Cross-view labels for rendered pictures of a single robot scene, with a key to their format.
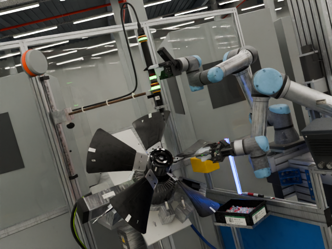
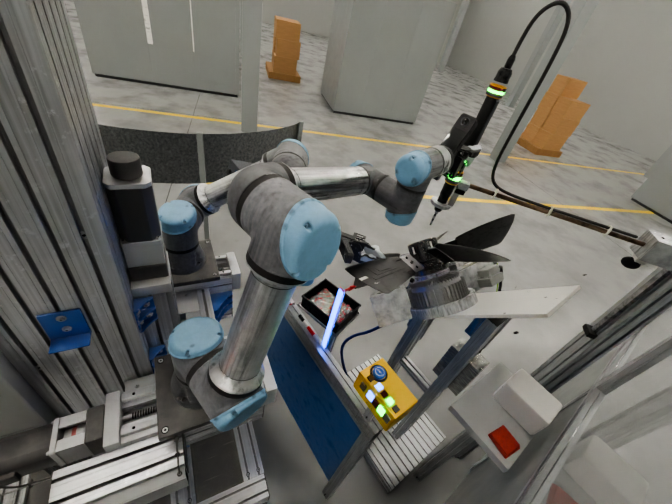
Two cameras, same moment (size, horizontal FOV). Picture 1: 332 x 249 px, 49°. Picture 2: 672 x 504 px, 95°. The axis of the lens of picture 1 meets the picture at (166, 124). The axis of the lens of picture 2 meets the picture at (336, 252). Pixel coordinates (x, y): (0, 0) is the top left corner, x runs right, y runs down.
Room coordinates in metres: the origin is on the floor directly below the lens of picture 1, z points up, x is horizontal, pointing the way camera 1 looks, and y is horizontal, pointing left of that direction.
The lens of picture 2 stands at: (2.67, -0.56, 1.91)
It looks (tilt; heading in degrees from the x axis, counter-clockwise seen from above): 39 degrees down; 163
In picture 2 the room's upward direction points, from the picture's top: 15 degrees clockwise
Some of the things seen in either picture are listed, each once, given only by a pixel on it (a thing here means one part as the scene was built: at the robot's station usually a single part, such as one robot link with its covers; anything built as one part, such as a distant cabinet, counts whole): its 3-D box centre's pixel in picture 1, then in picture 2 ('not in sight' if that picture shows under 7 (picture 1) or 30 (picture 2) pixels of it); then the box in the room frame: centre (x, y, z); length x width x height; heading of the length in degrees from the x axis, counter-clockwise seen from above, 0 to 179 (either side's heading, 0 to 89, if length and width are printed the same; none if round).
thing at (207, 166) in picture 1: (204, 164); (383, 393); (2.27, -0.17, 1.02); 0.16 x 0.10 x 0.11; 29
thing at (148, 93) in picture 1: (156, 99); (449, 192); (1.84, 0.01, 1.50); 0.09 x 0.07 x 0.10; 64
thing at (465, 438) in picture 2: not in sight; (451, 449); (2.27, 0.37, 0.41); 0.04 x 0.04 x 0.83; 29
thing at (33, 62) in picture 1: (34, 63); not in sight; (2.16, 0.65, 1.88); 0.17 x 0.15 x 0.16; 119
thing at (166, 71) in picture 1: (169, 68); (447, 159); (1.92, -0.09, 1.63); 0.12 x 0.08 x 0.09; 129
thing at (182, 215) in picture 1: (183, 211); not in sight; (1.83, 0.03, 0.91); 0.12 x 0.08 x 0.12; 29
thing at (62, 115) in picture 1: (62, 115); (662, 250); (2.12, 0.56, 1.54); 0.10 x 0.07 x 0.08; 64
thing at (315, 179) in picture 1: (317, 186); not in sight; (1.55, -0.57, 0.96); 0.03 x 0.03 x 0.20; 29
